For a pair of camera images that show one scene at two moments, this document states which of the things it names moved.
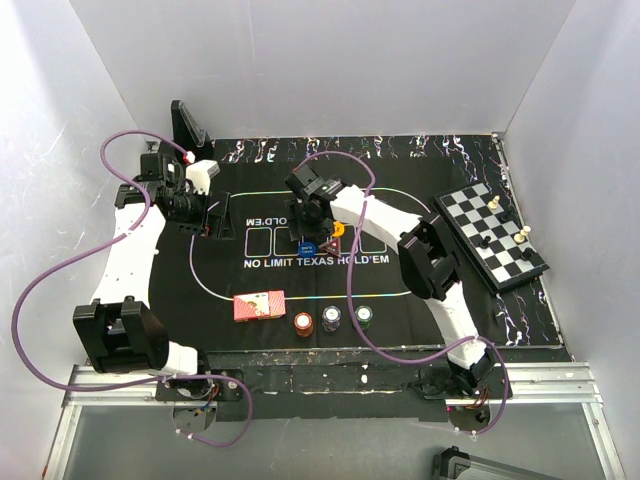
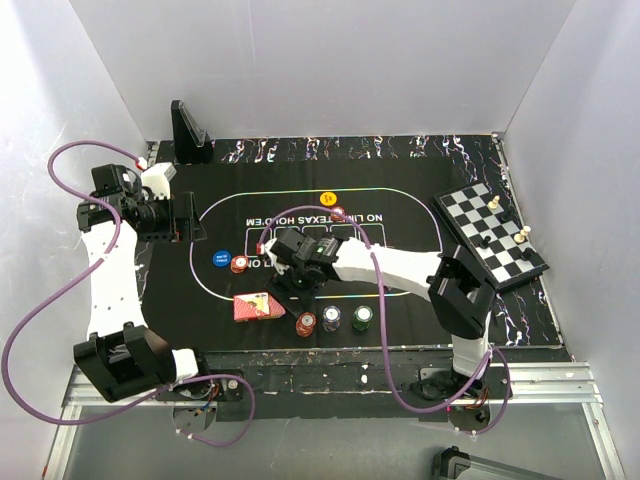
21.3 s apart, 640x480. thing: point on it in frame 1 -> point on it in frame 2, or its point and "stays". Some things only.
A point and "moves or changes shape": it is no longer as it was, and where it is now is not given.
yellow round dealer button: x=339 y=229 moves or changes shape
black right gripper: x=293 y=209 -> x=280 y=286
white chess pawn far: x=494 y=203 stays
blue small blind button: x=306 y=249 moves or changes shape
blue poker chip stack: x=331 y=318 stays
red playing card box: x=259 y=305 stays
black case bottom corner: x=449 y=462 stays
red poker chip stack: x=304 y=324 stays
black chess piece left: x=484 y=243 stays
